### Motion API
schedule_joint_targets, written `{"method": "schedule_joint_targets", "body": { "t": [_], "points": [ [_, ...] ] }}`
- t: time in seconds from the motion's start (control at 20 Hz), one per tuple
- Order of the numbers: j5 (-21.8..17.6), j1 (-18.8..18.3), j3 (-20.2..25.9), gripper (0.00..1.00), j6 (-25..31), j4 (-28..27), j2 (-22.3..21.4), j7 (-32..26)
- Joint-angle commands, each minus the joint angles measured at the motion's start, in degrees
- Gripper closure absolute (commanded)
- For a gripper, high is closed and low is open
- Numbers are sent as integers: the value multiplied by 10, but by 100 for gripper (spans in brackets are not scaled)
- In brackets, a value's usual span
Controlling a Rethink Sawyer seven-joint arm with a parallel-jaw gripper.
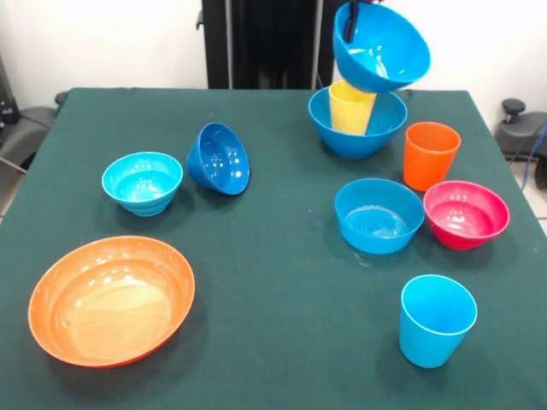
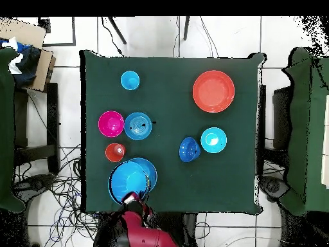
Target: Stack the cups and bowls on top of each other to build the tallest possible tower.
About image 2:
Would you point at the dark blue plastic bowl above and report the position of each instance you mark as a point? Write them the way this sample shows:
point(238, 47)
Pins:
point(189, 149)

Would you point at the large blue plastic bowl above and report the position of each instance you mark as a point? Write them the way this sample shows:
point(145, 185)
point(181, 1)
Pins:
point(127, 180)
point(152, 172)

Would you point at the large orange plastic bowl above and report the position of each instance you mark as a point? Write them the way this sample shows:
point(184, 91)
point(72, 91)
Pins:
point(213, 91)

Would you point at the brown cardboard box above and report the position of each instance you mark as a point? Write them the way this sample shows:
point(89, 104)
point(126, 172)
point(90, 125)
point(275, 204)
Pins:
point(43, 69)

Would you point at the light blue plastic cup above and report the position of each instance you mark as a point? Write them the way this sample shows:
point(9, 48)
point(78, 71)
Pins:
point(130, 80)

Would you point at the dark green tablecloth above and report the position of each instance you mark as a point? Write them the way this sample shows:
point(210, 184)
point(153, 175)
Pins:
point(226, 180)

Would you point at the pink plastic bowl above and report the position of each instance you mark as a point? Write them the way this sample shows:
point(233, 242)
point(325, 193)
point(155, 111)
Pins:
point(111, 124)

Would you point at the blue and white cloth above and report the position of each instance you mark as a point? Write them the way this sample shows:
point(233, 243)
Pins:
point(27, 64)

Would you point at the small cyan plastic bowl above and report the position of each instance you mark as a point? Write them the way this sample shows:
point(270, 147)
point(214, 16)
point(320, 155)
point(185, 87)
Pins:
point(213, 140)

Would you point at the black box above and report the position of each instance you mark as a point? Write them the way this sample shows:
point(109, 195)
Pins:
point(281, 118)

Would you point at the black stool frame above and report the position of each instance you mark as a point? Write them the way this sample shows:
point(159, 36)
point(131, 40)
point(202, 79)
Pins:
point(52, 128)

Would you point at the orange plastic cup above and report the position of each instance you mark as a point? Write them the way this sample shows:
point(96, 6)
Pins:
point(115, 152)

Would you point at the green cloth side table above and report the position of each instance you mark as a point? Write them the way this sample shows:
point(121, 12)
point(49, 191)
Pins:
point(6, 128)
point(308, 128)

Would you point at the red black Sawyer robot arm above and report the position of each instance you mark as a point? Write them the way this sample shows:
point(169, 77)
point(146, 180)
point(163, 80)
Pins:
point(146, 236)

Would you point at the black floor frame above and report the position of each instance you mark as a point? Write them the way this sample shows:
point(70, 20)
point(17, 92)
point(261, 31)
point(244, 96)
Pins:
point(73, 33)

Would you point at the black tripod leg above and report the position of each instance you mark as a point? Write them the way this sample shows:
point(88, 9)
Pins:
point(186, 28)
point(117, 31)

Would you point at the black equipment base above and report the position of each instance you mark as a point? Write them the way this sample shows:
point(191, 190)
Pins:
point(273, 186)
point(33, 183)

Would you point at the blue flat-bottomed ringed bowl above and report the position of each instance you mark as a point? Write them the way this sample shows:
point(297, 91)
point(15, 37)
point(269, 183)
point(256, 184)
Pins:
point(138, 126)

